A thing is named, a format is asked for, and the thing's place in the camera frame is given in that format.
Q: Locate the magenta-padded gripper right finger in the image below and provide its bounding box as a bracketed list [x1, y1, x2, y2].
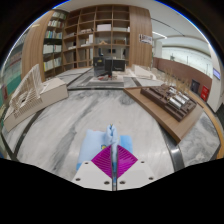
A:
[116, 144, 156, 192]

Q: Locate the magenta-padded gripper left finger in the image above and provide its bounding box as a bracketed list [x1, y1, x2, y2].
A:
[72, 145, 113, 192]

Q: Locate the light blue printed towel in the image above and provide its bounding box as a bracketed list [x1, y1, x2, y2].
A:
[76, 123, 134, 174]

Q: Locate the wooden model base board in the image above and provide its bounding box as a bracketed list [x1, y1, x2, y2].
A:
[123, 85, 204, 144]

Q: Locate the dark brown architectural model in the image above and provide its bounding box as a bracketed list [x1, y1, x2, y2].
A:
[139, 83, 198, 123]

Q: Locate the beige stepped architectural model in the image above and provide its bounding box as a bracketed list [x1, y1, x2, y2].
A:
[2, 63, 69, 133]

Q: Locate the light wooden stick model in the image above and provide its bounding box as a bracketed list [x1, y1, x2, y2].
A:
[159, 68, 192, 94]

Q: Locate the small white architectural model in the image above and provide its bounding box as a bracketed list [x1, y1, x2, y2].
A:
[131, 63, 158, 81]

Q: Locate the black waste bin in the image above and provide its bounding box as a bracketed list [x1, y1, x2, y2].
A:
[191, 79, 201, 96]

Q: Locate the red waste bin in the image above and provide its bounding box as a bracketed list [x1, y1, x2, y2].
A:
[200, 85, 211, 103]

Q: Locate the dark bookshelf with books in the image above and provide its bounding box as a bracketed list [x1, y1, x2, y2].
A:
[42, 9, 64, 79]

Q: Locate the wooden open shelf unit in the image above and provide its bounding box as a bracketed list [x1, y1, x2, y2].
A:
[62, 3, 132, 73]

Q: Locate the glass-fronted bookshelf wall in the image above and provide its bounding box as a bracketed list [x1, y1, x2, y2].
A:
[0, 33, 26, 101]

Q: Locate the wall-mounted screen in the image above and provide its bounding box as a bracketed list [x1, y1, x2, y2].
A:
[212, 67, 222, 81]

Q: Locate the white wall sign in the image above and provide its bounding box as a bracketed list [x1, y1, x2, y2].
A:
[138, 33, 153, 46]

